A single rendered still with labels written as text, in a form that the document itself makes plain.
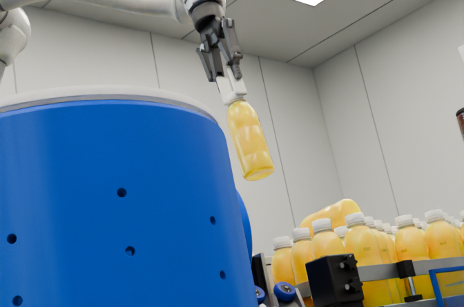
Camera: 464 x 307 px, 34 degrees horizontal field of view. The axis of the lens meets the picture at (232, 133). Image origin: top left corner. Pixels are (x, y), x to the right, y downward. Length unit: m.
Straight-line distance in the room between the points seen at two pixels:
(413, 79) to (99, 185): 5.79
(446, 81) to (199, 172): 5.56
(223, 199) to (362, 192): 5.88
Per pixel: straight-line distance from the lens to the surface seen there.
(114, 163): 0.55
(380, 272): 1.53
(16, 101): 0.57
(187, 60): 5.84
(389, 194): 6.32
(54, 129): 0.56
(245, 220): 1.44
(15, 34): 2.06
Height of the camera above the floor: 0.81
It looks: 18 degrees up
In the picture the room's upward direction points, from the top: 11 degrees counter-clockwise
